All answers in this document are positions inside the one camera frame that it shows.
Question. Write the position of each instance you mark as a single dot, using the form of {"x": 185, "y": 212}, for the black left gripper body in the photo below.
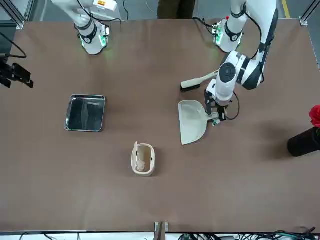
{"x": 215, "y": 103}

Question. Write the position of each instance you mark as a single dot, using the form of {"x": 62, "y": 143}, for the pale grey plastic dustpan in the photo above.
{"x": 191, "y": 122}

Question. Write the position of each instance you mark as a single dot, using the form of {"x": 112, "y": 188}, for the white paper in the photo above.
{"x": 140, "y": 165}

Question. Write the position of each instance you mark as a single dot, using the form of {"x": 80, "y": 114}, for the metal tray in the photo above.
{"x": 85, "y": 112}

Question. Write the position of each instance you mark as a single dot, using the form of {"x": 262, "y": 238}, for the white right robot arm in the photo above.
{"x": 91, "y": 42}

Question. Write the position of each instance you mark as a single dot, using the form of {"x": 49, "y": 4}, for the white hand brush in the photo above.
{"x": 192, "y": 82}

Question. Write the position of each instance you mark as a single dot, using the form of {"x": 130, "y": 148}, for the black vase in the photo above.
{"x": 303, "y": 145}

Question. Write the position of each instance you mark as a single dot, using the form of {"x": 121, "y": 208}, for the red rose bouquet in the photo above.
{"x": 315, "y": 115}

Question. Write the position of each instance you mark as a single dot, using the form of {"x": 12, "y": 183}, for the beige mini trash bin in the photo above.
{"x": 143, "y": 172}

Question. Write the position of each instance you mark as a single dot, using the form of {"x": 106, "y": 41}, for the white control box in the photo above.
{"x": 105, "y": 5}

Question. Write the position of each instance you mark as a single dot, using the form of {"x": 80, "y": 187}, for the aluminium frame post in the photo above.
{"x": 15, "y": 15}
{"x": 308, "y": 13}
{"x": 161, "y": 231}

